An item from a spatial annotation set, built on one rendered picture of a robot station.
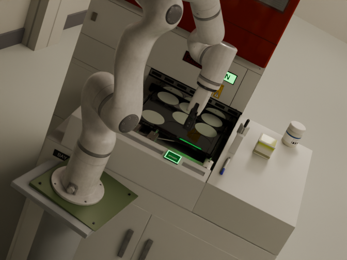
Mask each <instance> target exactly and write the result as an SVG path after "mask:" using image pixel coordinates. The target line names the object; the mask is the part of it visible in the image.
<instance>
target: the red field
mask: <svg viewBox="0 0 347 260"><path fill-rule="evenodd" d="M183 60H185V61H187V62H189V63H191V64H193V65H196V66H198V67H200V68H202V65H200V64H199V63H197V62H196V61H195V60H194V59H193V58H192V57H191V56H190V54H189V53H188V52H186V54H185V57H184V59H183Z"/></svg>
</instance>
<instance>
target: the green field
mask: <svg viewBox="0 0 347 260"><path fill-rule="evenodd" d="M235 78H236V76H235V75H233V74H231V73H229V72H227V74H226V76H225V78H224V80H226V81H228V82H230V83H232V84H233V82H234V80H235Z"/></svg>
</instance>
